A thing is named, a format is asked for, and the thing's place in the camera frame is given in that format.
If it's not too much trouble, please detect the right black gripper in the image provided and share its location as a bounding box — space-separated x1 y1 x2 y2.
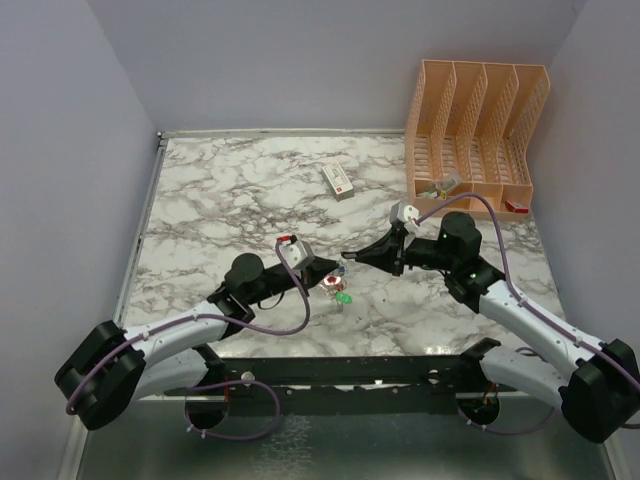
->
357 224 457 276

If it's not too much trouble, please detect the red key tag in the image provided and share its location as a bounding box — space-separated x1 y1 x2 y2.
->
323 275 342 291

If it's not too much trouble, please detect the green key tag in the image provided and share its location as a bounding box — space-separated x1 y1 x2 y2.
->
335 291 353 305

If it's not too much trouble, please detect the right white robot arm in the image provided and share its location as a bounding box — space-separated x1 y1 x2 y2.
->
342 204 639 443

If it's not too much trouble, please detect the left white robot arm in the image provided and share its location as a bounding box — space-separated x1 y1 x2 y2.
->
54 244 339 430

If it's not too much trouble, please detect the clear bag of items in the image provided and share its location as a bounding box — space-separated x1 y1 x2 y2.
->
423 173 461 199

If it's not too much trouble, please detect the small white cardboard box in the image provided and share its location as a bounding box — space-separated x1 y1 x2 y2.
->
321 163 355 201

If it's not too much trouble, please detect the small red box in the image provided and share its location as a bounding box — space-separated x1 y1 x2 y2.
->
504 200 529 214

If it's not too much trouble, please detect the orange plastic file organizer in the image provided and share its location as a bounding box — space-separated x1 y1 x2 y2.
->
404 60 551 222

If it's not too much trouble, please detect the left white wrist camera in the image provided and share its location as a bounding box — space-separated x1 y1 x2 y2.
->
275 235 315 271

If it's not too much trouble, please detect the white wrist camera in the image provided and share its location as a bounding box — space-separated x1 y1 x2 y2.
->
275 235 315 271
389 202 420 234

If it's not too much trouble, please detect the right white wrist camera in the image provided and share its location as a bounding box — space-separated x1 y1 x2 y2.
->
389 202 420 234

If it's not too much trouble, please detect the black metal base frame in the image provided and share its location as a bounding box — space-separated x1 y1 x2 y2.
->
183 339 492 416

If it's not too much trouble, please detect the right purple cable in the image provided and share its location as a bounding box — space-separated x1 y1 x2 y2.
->
417 192 640 435

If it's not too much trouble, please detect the aluminium rail frame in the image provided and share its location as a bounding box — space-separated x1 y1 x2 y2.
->
54 130 171 480

